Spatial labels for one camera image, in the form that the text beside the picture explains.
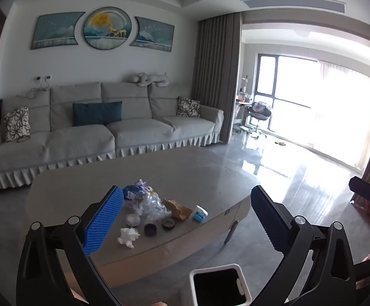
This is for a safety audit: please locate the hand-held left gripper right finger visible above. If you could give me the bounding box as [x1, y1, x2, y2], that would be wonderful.
[250, 185, 370, 306]

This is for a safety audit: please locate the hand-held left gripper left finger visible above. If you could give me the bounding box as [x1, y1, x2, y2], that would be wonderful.
[16, 185, 125, 306]

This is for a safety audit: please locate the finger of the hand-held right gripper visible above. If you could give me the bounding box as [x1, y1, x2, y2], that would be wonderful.
[348, 176, 370, 205]

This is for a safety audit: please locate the clear plastic bag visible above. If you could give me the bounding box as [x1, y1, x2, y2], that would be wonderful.
[138, 191, 173, 224]

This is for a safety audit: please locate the torn brown cardboard piece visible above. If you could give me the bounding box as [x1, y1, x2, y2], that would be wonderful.
[162, 198, 193, 221]

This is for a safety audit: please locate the white square trash bin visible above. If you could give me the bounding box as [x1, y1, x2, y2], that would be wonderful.
[189, 263, 252, 306]

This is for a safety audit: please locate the crumpled white tissue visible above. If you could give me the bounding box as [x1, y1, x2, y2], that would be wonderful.
[118, 227, 140, 248]

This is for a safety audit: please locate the crumpled blue wrapper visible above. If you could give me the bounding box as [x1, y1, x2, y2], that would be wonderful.
[123, 185, 145, 202]

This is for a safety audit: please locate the crumpled white and purple wrapper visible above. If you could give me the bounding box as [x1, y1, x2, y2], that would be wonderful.
[135, 179, 156, 196]

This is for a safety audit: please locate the small blue and white packet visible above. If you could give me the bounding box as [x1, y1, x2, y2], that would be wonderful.
[193, 206, 209, 222]

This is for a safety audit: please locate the grey fabric sofa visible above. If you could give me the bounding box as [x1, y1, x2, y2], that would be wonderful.
[0, 82, 224, 194]

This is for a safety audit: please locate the teal throw pillow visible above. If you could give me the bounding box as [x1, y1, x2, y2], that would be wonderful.
[73, 101, 123, 127]

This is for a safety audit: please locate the swivel chair with clothes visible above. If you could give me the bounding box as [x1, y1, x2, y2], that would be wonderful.
[247, 101, 272, 135]

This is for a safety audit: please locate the white storage rack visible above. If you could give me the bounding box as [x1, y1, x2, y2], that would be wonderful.
[232, 76, 256, 135]

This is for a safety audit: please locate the large floral throw pillow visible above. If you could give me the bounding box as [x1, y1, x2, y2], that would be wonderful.
[3, 106, 31, 143]

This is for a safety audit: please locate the small floral throw pillow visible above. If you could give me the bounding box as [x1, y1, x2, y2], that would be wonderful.
[176, 96, 201, 117]

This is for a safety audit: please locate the dark framed window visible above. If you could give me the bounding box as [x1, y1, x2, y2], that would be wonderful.
[256, 54, 320, 132]

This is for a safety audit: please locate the white plush toy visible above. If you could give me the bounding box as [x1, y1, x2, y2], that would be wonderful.
[131, 72, 170, 87]

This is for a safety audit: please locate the grey pleated curtain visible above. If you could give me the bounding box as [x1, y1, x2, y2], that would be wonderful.
[191, 13, 243, 145]

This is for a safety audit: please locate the white charging cable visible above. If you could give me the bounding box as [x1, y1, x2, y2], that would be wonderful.
[22, 80, 50, 99]

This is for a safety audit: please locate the round deer wall painting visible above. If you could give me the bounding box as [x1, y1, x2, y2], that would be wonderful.
[83, 6, 132, 51]

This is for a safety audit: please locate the small mountain wall painting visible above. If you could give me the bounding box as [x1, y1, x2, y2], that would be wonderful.
[130, 17, 175, 52]

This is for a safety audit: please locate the curved-edge mountain wall painting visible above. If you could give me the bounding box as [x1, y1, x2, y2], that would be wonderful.
[30, 12, 86, 50]

